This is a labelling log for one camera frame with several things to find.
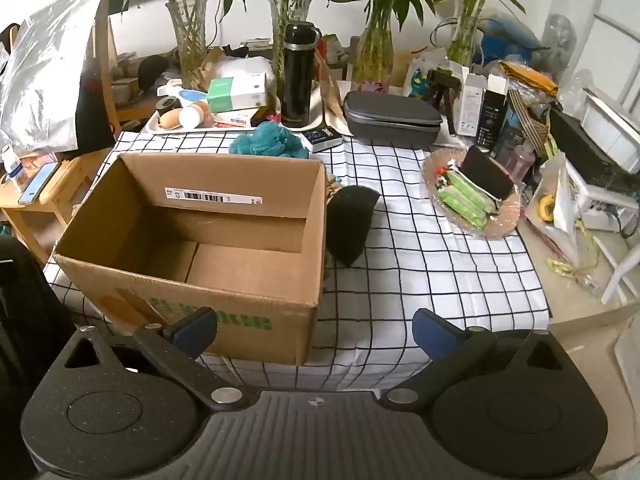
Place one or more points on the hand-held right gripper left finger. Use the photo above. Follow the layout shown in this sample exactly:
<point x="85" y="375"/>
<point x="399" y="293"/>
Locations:
<point x="192" y="332"/>

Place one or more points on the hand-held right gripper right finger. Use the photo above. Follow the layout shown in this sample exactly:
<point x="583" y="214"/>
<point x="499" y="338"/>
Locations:
<point x="432" y="334"/>

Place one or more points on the brown cardboard box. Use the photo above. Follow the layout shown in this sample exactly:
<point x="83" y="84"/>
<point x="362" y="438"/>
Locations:
<point x="250" y="305"/>

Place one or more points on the teal mesh bath pouf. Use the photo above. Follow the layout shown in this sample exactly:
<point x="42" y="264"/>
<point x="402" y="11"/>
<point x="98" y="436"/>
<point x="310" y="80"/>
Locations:
<point x="270" y="141"/>

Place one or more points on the black tissue pack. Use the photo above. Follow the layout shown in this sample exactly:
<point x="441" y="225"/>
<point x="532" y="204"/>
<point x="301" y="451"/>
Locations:
<point x="322" y="139"/>

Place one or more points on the checkered tablecloth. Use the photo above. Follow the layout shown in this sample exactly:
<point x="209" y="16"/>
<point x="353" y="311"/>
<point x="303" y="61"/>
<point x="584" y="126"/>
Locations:
<point x="425" y="285"/>

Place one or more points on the green packet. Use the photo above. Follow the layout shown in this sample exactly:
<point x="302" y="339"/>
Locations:
<point x="472" y="192"/>
<point x="460" y="205"/>

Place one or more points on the glass dish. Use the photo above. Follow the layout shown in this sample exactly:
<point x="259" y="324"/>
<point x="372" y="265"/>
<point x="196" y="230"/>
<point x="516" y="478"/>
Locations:
<point x="505" y="220"/>

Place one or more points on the black sponge block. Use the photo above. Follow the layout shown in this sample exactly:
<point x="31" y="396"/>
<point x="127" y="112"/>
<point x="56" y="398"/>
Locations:
<point x="487" y="172"/>

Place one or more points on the white plastic bag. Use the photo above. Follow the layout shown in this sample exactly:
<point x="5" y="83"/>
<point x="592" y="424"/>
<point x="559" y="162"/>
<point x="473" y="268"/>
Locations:
<point x="565" y="200"/>

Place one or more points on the pink bottle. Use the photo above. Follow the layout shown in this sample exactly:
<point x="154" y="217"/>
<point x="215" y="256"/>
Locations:
<point x="520" y="162"/>

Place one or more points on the wooden chair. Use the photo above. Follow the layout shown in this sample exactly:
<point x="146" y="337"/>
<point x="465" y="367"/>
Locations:
<point x="60" y="185"/>

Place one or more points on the wooden egg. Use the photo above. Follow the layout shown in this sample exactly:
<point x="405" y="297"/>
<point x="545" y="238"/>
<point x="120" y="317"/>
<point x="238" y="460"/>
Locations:
<point x="170" y="120"/>

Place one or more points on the smartphone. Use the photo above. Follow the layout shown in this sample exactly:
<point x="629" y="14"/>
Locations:
<point x="37" y="183"/>

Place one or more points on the white cap bottle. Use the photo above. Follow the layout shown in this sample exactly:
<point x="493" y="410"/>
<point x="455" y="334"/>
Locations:
<point x="192" y="116"/>

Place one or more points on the black carton box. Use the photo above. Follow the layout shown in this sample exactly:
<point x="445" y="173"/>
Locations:
<point x="492" y="125"/>

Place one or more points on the red and white box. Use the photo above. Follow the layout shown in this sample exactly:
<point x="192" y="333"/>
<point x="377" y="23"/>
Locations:
<point x="240" y="117"/>

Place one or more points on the grey zip case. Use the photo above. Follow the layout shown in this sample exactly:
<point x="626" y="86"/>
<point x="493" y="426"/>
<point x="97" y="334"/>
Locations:
<point x="390" y="115"/>

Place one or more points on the black tape roll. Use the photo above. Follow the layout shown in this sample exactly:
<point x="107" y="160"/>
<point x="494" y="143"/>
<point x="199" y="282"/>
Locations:
<point x="168" y="104"/>

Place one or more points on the white carton box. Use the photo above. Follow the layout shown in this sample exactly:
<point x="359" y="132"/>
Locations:
<point x="472" y="105"/>

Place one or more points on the black flat box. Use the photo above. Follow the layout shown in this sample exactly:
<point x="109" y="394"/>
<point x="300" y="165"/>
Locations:
<point x="585" y="155"/>

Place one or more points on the white and blue tube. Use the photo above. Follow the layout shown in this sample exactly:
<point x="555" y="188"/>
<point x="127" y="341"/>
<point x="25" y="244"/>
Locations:
<point x="187" y="94"/>

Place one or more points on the green and white box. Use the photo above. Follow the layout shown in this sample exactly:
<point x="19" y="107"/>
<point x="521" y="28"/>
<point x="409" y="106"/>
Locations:
<point x="235" y="92"/>

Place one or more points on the black tripod stand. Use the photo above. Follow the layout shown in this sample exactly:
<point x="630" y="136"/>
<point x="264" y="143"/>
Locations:
<point x="442" y="87"/>

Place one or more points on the clear plastic bottle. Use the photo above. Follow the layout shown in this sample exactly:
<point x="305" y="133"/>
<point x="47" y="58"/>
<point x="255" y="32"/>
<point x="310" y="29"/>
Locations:
<point x="11" y="162"/>

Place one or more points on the colourful toy packet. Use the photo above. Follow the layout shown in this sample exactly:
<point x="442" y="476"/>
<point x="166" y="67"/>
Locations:
<point x="417" y="82"/>

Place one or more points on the dark round object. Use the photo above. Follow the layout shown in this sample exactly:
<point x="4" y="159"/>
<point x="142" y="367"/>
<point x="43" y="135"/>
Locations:
<point x="151" y="72"/>

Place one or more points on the brown paper bag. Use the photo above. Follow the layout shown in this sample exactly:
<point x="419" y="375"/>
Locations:
<point x="210" y="67"/>

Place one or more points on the black thermos bottle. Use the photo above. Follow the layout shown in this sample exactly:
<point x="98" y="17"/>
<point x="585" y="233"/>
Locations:
<point x="299" y="85"/>

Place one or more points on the white plastic tub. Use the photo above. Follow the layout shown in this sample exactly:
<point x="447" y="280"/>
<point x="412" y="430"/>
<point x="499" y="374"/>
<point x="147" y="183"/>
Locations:
<point x="612" y="130"/>

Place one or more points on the white plastic pack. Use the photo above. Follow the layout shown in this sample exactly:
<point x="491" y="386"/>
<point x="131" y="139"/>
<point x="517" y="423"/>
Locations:
<point x="247" y="65"/>

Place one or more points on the yellow cloth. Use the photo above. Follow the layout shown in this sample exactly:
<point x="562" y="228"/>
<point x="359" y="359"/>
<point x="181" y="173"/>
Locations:
<point x="530" y="77"/>

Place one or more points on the bamboo in glass vase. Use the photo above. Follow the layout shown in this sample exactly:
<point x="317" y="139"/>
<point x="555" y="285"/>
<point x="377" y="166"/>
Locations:
<point x="190" y="40"/>
<point x="290" y="10"/>
<point x="372" y="45"/>
<point x="464" y="40"/>

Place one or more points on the silver foil bag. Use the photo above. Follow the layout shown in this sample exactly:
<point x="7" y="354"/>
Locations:
<point x="45" y="75"/>

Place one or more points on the blue bag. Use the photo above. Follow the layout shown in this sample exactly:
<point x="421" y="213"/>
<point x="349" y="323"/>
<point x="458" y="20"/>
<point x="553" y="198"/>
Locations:
<point x="510" y="35"/>

